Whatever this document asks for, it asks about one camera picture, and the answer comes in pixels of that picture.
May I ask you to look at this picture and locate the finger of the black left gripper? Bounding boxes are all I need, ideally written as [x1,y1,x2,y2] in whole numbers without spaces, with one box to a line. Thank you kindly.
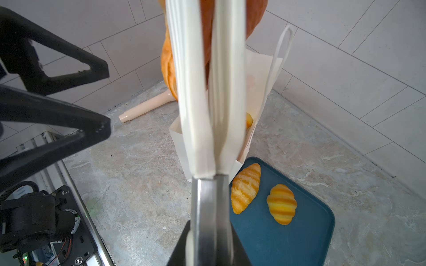
[1,7,109,96]
[1,86,111,191]

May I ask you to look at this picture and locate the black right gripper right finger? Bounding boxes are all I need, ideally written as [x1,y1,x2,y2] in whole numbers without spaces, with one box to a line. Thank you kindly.
[231,225,251,266]

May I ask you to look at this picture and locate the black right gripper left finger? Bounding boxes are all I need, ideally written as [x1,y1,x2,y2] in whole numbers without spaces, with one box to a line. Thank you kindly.
[167,221,193,266]

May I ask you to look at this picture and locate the small yellow striped bun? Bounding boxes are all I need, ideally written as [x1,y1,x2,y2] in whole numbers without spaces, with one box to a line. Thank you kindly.
[267,184,297,225]

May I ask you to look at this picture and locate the yellow croissant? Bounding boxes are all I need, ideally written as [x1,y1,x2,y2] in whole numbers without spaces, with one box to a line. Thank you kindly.
[230,163,261,215]

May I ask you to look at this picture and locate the round flaky bun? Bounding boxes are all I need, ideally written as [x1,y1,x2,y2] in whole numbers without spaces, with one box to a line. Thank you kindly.
[246,113,254,130]

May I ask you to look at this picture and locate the steel tongs cream tips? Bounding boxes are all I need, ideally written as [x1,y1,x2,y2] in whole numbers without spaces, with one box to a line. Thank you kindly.
[166,1,246,266]

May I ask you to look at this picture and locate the floral paper bag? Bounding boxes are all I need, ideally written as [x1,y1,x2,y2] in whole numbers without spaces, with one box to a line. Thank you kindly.
[169,24,295,184]

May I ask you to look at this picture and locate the orange triangular bread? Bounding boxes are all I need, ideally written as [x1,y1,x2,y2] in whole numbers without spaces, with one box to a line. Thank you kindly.
[161,0,268,99]

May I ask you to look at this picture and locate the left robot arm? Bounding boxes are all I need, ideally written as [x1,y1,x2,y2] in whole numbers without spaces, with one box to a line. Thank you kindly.
[1,7,111,252]

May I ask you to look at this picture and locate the teal plastic tray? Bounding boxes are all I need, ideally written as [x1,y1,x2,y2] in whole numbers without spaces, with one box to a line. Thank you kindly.
[230,157,336,266]

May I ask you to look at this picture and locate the beige toy microphone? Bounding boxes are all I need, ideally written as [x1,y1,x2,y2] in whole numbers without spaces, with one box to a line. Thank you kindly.
[119,90,176,123]

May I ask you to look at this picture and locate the left green circuit board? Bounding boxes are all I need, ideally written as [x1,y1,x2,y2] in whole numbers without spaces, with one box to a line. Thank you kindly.
[18,253,47,266]

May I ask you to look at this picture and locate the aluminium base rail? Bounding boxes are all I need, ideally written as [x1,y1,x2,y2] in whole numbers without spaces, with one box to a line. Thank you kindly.
[13,131,115,266]

